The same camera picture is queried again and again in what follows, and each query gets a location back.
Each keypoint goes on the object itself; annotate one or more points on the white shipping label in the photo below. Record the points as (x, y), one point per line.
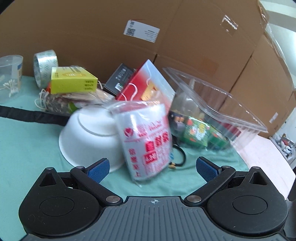
(141, 31)

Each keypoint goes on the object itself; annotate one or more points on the teal table cloth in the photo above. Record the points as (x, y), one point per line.
(30, 143)

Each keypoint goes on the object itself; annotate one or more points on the stacked brown cardboard boxes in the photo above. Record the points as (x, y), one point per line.
(266, 81)

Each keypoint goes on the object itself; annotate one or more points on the clear plastic tray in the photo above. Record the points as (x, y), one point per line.
(226, 109)

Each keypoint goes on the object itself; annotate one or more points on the pink cloth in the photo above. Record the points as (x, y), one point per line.
(268, 157)

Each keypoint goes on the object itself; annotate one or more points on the clear plastic cup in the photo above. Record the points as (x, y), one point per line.
(10, 69)

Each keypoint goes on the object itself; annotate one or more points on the clear plastic funnel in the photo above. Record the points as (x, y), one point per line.
(188, 99)

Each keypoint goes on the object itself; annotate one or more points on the green snack packet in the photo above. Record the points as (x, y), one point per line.
(198, 131)

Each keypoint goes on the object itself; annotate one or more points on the bag of dried herbs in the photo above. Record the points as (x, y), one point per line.
(60, 103)

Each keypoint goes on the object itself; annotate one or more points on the large brown cardboard box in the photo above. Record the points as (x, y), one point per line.
(92, 27)

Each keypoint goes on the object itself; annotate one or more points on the bunch of cotton swabs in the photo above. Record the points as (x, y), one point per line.
(9, 88)

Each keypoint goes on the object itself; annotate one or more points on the white disposable bowl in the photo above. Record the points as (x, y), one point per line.
(92, 143)

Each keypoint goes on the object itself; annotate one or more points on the clear packing tape roll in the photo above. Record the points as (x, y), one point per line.
(45, 60)

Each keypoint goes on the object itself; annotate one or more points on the packet of clear zip bags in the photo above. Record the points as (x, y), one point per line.
(145, 139)

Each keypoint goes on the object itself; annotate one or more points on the yellow small box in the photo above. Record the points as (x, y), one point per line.
(69, 80)

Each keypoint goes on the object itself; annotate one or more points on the red paper gift bag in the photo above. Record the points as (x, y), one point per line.
(148, 78)

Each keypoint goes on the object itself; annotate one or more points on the black small box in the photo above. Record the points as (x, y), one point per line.
(118, 78)

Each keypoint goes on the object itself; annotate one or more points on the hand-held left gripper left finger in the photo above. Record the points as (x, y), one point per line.
(99, 170)

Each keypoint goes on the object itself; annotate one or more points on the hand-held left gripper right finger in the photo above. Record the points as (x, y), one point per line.
(206, 170)

